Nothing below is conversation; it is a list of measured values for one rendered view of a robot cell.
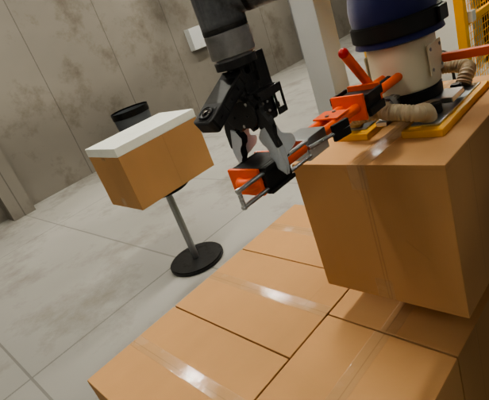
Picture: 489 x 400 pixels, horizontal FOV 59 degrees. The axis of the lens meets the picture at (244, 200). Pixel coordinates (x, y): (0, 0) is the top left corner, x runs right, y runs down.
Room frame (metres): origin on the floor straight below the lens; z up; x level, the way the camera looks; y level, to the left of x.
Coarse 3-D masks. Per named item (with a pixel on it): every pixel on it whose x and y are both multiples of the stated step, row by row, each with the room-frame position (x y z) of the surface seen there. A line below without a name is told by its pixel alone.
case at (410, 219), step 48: (480, 96) 1.05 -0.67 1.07; (336, 144) 1.09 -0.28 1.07; (384, 144) 0.96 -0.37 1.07; (432, 144) 0.86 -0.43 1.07; (480, 144) 0.87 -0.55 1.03; (336, 192) 0.97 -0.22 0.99; (384, 192) 0.86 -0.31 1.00; (432, 192) 0.78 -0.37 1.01; (480, 192) 0.85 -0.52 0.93; (336, 240) 1.00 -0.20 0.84; (384, 240) 0.89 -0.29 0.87; (432, 240) 0.79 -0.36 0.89; (480, 240) 0.82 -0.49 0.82; (384, 288) 0.91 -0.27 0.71; (432, 288) 0.81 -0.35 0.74; (480, 288) 0.80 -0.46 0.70
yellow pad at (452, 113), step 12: (456, 84) 1.07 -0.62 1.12; (480, 84) 1.09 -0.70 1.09; (468, 96) 1.03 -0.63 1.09; (444, 108) 1.00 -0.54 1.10; (456, 108) 0.98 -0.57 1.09; (468, 108) 0.99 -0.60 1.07; (444, 120) 0.93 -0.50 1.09; (456, 120) 0.94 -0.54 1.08; (408, 132) 0.95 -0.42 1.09; (420, 132) 0.93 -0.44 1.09; (432, 132) 0.90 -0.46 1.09; (444, 132) 0.89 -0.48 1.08
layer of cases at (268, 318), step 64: (256, 256) 1.57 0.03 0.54; (320, 256) 1.40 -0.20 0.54; (192, 320) 1.30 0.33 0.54; (256, 320) 1.18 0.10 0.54; (320, 320) 1.07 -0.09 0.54; (384, 320) 0.97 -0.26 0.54; (448, 320) 0.89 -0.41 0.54; (128, 384) 1.10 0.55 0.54; (192, 384) 1.00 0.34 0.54; (256, 384) 0.91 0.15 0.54; (320, 384) 0.84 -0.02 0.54; (384, 384) 0.77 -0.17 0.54; (448, 384) 0.73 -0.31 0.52
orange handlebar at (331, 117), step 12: (468, 48) 1.01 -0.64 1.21; (480, 48) 0.99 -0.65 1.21; (444, 60) 1.06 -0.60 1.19; (384, 84) 0.98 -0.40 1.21; (336, 108) 0.92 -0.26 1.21; (348, 108) 0.89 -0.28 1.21; (324, 120) 0.86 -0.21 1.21; (336, 120) 0.84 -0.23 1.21; (300, 156) 0.76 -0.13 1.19; (240, 180) 0.70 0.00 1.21
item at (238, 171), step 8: (256, 152) 0.77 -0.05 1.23; (264, 152) 0.75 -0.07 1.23; (248, 160) 0.74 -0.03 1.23; (256, 160) 0.73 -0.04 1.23; (264, 160) 0.71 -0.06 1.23; (232, 168) 0.73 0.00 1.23; (240, 168) 0.72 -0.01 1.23; (248, 168) 0.70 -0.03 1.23; (256, 168) 0.69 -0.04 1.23; (232, 176) 0.73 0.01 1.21; (240, 176) 0.71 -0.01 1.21; (248, 176) 0.69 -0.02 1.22; (264, 184) 0.68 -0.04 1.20; (248, 192) 0.71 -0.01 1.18; (256, 192) 0.69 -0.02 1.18
